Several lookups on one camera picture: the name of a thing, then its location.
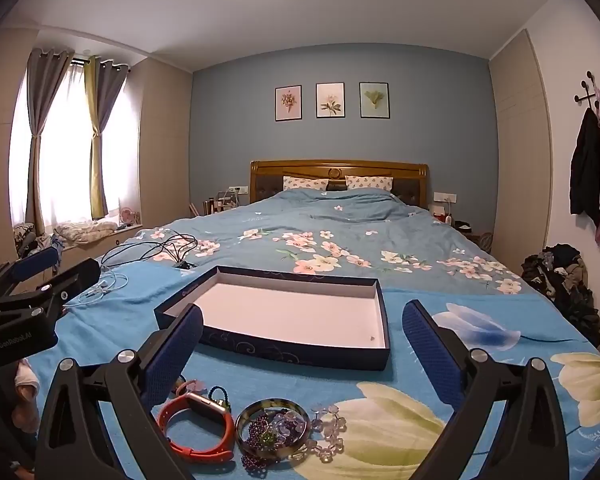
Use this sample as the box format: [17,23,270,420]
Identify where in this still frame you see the dark purple bead bracelet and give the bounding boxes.
[240,412,306,468]

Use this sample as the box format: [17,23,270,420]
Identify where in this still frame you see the blue floral duvet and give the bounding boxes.
[95,189,531,301]

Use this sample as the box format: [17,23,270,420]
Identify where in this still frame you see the olive and grey curtain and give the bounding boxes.
[84,55,131,221]

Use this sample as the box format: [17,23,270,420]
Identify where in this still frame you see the person's left hand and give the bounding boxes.
[9,357,42,433]

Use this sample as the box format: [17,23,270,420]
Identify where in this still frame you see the pile of mixed clothes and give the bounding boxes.
[12,222,48,258]

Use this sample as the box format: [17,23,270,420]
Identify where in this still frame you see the beige wardrobe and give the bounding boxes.
[139,57,196,221]
[489,30,553,261]

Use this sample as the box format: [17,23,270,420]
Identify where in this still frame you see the pink flower hair tie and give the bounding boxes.
[174,377,207,401]

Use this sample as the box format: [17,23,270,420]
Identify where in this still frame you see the dark bedside table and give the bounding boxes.
[455,220,493,252]

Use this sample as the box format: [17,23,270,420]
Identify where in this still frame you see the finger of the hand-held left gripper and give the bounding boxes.
[0,258,102,321]
[0,246,61,306]

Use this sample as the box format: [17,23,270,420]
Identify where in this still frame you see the white sheer curtain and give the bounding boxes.
[10,60,141,226]

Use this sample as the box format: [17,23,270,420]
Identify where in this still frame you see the crumpled light bedding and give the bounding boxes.
[54,220,118,247]

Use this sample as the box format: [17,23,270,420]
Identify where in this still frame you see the dark blue cardboard box lid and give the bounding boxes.
[153,265,392,372]

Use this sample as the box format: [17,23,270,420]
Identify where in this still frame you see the framed white flower picture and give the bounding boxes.
[315,82,346,119]

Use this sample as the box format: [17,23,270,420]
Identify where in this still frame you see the white patterned pillow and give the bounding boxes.
[345,175,394,192]
[282,176,329,192]

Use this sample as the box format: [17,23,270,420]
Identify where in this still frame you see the pile of dark clothes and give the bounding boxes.
[521,243,600,348]

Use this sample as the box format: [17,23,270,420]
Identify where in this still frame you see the black cables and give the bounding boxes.
[101,230,201,271]

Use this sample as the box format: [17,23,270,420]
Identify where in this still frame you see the clear crystal bead bracelet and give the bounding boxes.
[290,402,348,463]

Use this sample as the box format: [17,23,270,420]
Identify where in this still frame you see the white earphone cable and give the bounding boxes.
[62,267,129,306]

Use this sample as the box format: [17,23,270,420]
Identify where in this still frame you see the olive translucent bangle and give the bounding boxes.
[236,398,312,461]

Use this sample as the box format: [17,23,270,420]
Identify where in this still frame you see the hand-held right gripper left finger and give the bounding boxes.
[34,304,205,480]

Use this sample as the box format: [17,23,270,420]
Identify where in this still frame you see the orange smartwatch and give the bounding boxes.
[157,392,234,463]

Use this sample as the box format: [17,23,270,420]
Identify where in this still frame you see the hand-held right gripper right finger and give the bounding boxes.
[401,300,571,480]

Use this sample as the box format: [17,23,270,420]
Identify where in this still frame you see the framed green leaf picture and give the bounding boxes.
[359,82,390,119]

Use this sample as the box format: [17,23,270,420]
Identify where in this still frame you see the wire rack with toiletries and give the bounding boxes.
[207,187,242,215]

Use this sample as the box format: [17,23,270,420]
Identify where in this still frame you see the black wall coat rack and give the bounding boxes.
[574,71,600,111]

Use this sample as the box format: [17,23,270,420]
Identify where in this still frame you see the green black hair tie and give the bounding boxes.
[207,385,231,411]

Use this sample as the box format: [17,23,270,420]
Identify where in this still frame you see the wooden bed headboard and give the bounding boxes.
[250,160,429,208]

